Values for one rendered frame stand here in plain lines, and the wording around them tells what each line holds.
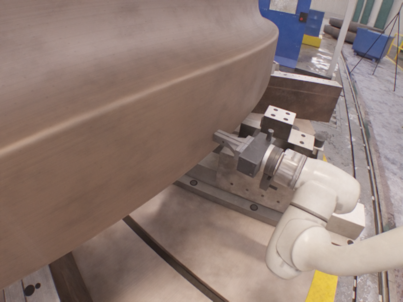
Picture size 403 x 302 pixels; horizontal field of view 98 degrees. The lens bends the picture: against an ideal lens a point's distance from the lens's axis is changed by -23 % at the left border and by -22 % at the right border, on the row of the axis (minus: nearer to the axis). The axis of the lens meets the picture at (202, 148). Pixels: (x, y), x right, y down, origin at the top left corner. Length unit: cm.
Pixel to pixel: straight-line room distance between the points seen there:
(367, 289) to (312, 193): 124
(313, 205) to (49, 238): 52
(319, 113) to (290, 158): 169
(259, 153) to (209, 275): 63
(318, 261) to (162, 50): 53
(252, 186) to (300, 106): 126
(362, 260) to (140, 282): 83
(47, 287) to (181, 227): 67
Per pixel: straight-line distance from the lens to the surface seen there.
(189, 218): 114
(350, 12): 508
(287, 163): 53
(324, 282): 154
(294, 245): 48
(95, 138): 35
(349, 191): 54
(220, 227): 113
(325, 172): 53
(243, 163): 53
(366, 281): 171
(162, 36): 53
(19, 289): 74
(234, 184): 102
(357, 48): 942
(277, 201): 101
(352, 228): 124
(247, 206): 116
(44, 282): 71
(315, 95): 210
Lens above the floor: 127
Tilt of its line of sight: 39 degrees down
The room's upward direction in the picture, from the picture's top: 4 degrees clockwise
